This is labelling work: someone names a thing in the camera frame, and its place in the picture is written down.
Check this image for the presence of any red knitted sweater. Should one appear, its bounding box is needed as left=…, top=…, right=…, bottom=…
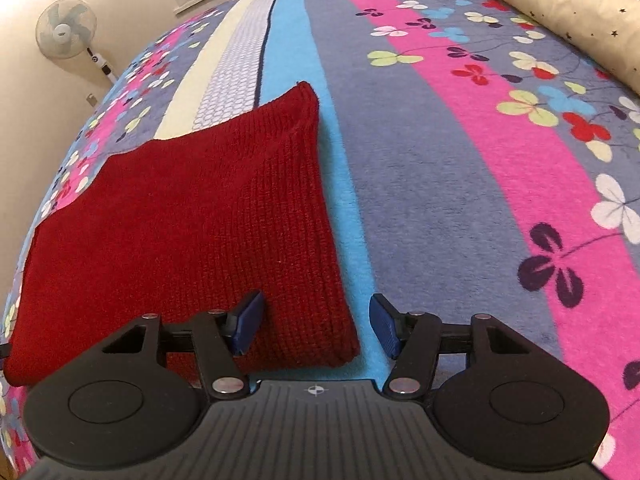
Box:
left=2, top=81, right=362, bottom=389

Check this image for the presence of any cream patterned pillow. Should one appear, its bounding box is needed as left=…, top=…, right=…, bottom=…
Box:
left=409, top=0, right=640, bottom=97

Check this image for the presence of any floral striped blanket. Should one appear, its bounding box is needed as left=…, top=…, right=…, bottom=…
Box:
left=0, top=0, right=640, bottom=480

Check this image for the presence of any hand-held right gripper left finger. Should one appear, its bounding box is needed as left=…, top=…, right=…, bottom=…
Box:
left=101, top=289, right=266, bottom=402

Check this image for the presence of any white standing fan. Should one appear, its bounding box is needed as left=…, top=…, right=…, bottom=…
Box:
left=34, top=0, right=121, bottom=84

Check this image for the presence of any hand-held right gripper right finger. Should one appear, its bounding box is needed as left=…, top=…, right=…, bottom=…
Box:
left=368, top=293, right=532, bottom=402

